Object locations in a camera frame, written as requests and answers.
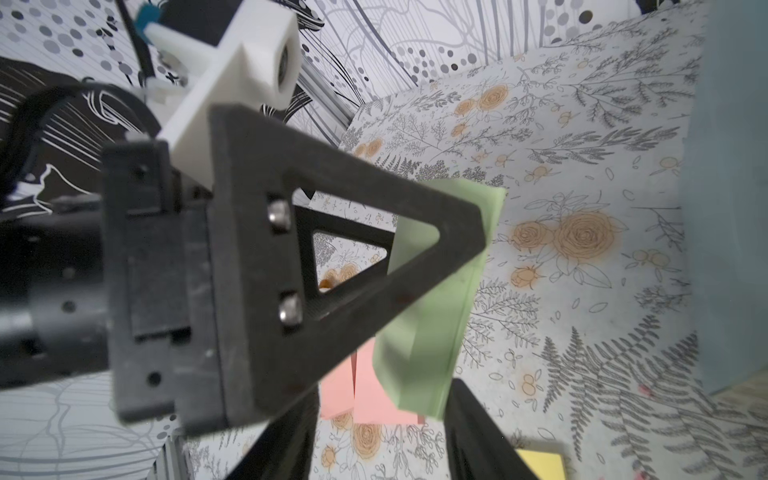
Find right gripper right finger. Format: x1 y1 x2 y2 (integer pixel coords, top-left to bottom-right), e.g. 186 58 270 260
443 378 536 480

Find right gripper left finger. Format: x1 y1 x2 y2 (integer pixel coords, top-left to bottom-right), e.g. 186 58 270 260
225 384 319 479

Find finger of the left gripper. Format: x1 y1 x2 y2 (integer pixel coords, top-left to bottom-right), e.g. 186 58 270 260
208 104 485 427

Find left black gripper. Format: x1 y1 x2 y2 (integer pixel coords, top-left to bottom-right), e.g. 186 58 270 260
1 140 227 435

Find pink sticky notes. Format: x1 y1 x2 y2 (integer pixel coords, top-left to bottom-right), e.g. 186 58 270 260
353 338 424 425
319 353 357 419

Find green sticky notes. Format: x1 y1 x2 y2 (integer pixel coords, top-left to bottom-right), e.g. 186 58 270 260
372 178 506 420

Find yellow sticky notes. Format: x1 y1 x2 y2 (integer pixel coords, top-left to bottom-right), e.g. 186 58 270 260
516 449 566 480

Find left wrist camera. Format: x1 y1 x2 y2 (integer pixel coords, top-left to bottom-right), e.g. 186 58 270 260
134 1 302 188

